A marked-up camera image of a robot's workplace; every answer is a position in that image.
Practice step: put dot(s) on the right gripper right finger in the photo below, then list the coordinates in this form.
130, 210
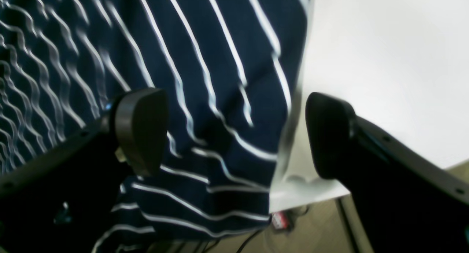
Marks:
405, 203

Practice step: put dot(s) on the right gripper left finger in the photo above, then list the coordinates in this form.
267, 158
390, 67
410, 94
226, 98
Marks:
60, 202

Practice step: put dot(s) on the navy white striped t-shirt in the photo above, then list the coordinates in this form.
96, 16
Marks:
229, 68

